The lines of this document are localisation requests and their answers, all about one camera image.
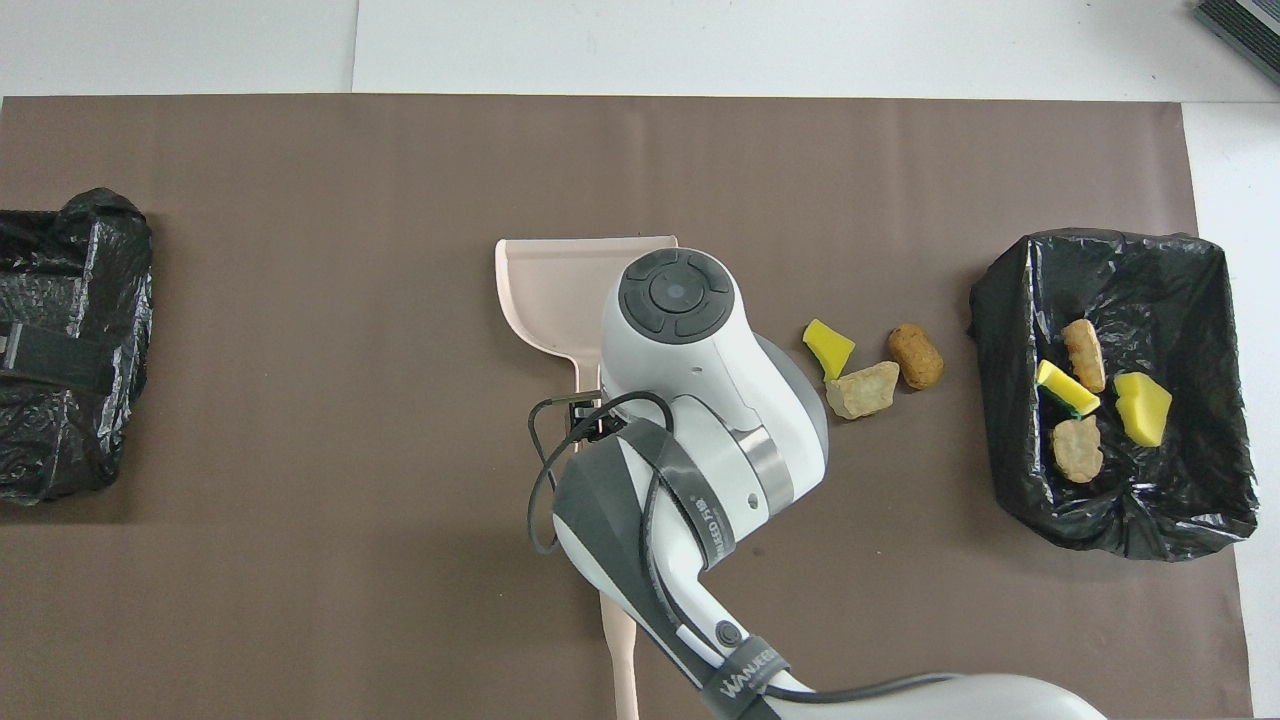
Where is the brown paper table mat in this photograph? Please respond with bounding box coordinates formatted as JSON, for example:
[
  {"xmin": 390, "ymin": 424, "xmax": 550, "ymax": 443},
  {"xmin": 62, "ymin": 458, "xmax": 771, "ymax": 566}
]
[{"xmin": 0, "ymin": 95, "xmax": 1256, "ymax": 720}]

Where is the black bag-lined bin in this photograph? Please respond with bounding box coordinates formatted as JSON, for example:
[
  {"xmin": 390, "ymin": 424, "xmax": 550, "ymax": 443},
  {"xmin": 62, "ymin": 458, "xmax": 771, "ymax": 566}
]
[
  {"xmin": 968, "ymin": 228, "xmax": 1261, "ymax": 561},
  {"xmin": 0, "ymin": 187, "xmax": 155, "ymax": 506}
]

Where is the pale pink plastic dustpan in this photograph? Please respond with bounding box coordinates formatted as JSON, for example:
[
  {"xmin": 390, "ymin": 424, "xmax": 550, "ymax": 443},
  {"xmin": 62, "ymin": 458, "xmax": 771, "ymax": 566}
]
[{"xmin": 494, "ymin": 236, "xmax": 681, "ymax": 451}]

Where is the dark grey ribbed device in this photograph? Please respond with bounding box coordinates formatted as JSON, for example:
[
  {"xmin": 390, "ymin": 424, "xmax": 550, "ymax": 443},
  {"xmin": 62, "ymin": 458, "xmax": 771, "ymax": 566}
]
[{"xmin": 1193, "ymin": 0, "xmax": 1280, "ymax": 86}]

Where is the brown croquette toy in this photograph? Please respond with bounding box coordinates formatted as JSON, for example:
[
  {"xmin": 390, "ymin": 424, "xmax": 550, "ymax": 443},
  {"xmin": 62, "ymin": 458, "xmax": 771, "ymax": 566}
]
[{"xmin": 887, "ymin": 322, "xmax": 945, "ymax": 391}]

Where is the yellow green sponge piece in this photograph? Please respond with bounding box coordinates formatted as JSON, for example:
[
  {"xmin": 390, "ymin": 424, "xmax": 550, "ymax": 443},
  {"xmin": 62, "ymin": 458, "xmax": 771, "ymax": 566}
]
[{"xmin": 1113, "ymin": 372, "xmax": 1173, "ymax": 448}]

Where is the beige rock-like chunk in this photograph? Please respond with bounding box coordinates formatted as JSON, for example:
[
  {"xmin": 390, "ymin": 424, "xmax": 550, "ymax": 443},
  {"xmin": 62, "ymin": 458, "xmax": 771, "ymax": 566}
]
[{"xmin": 824, "ymin": 360, "xmax": 901, "ymax": 421}]

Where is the orange striped bread toy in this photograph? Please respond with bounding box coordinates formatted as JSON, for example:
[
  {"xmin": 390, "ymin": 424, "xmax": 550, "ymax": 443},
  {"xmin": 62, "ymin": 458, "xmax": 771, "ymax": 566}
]
[
  {"xmin": 1060, "ymin": 318, "xmax": 1108, "ymax": 394},
  {"xmin": 1051, "ymin": 416, "xmax": 1105, "ymax": 484}
]

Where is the plain yellow sponge piece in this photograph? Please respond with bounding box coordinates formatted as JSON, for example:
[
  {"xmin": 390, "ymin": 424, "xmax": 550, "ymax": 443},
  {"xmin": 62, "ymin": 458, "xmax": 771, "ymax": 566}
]
[{"xmin": 802, "ymin": 318, "xmax": 857, "ymax": 381}]

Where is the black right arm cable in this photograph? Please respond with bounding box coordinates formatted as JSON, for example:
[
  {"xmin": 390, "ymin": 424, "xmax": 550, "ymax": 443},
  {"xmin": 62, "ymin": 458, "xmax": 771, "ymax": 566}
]
[{"xmin": 526, "ymin": 390, "xmax": 961, "ymax": 720}]

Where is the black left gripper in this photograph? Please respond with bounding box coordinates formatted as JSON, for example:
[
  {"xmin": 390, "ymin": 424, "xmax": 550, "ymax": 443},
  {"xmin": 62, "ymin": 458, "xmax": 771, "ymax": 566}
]
[{"xmin": 0, "ymin": 322, "xmax": 116, "ymax": 396}]

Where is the beige hand brush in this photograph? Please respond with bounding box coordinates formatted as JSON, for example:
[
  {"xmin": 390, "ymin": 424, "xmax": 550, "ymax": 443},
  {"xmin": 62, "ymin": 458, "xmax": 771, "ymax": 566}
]
[{"xmin": 598, "ymin": 590, "xmax": 641, "ymax": 720}]

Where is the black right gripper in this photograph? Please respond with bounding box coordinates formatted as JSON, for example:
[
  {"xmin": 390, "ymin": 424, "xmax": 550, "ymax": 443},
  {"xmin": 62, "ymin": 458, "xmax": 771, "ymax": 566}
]
[{"xmin": 569, "ymin": 394, "xmax": 630, "ymax": 442}]

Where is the yellow green notched sponge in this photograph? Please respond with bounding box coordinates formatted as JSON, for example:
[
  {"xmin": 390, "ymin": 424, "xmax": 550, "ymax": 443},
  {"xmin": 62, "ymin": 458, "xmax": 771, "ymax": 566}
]
[{"xmin": 1035, "ymin": 359, "xmax": 1102, "ymax": 419}]

